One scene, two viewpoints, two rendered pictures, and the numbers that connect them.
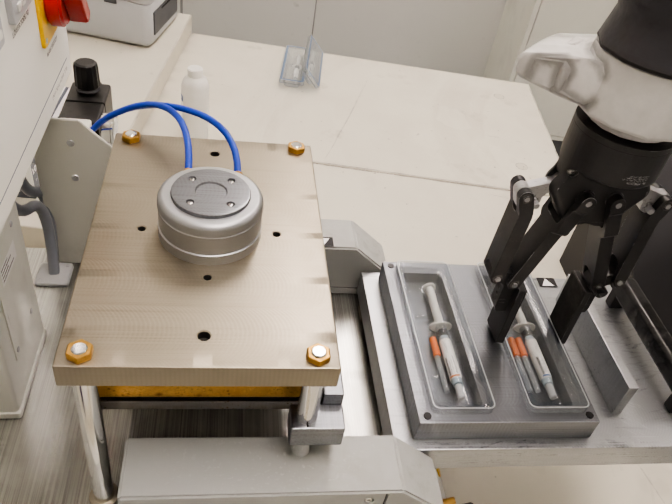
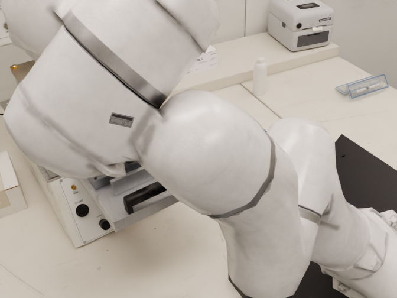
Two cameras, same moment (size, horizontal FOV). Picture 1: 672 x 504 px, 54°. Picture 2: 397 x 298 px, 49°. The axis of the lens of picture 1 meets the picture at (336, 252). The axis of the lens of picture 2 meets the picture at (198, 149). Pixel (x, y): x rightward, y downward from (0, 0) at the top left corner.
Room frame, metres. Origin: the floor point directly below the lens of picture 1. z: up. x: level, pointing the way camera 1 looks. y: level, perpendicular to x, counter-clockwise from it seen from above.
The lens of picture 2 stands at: (0.35, -1.02, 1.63)
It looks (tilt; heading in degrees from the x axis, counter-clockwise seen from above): 37 degrees down; 71
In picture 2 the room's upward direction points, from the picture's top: 3 degrees counter-clockwise
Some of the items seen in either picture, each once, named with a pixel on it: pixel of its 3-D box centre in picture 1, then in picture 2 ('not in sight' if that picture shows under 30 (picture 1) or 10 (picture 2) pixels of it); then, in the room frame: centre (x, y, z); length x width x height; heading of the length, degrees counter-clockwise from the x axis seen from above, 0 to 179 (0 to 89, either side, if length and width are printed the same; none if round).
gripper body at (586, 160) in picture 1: (602, 171); not in sight; (0.46, -0.19, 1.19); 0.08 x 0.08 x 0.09
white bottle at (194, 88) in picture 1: (195, 104); (260, 75); (1.07, 0.31, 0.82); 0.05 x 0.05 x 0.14
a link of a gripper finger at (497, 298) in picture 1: (496, 285); not in sight; (0.45, -0.15, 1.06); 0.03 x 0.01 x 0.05; 103
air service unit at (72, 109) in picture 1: (94, 137); not in sight; (0.57, 0.28, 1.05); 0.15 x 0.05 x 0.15; 13
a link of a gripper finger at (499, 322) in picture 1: (506, 306); not in sight; (0.45, -0.17, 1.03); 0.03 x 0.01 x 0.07; 13
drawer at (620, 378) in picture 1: (519, 350); (129, 164); (0.46, -0.20, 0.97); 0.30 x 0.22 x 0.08; 103
